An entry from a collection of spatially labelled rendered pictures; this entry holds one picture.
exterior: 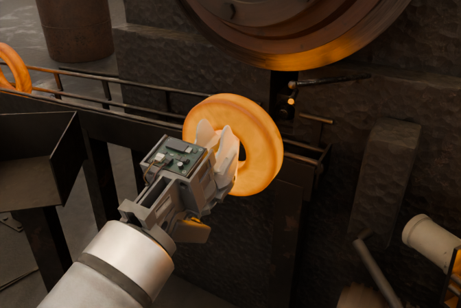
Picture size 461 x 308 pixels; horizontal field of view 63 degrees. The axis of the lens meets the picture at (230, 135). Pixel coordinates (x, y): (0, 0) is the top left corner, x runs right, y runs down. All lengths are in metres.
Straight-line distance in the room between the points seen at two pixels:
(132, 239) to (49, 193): 0.52
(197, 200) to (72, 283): 0.15
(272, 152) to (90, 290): 0.27
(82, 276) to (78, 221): 1.36
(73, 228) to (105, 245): 1.32
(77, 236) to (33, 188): 0.77
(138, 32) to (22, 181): 0.44
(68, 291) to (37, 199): 0.52
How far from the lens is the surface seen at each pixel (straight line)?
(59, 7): 3.47
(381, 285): 0.74
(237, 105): 0.51
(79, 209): 1.81
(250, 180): 0.55
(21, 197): 0.93
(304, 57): 0.66
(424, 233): 0.69
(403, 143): 0.68
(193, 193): 0.43
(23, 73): 1.31
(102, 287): 0.39
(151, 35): 0.96
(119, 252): 0.40
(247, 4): 0.58
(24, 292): 1.57
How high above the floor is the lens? 1.12
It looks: 31 degrees down
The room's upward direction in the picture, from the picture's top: straight up
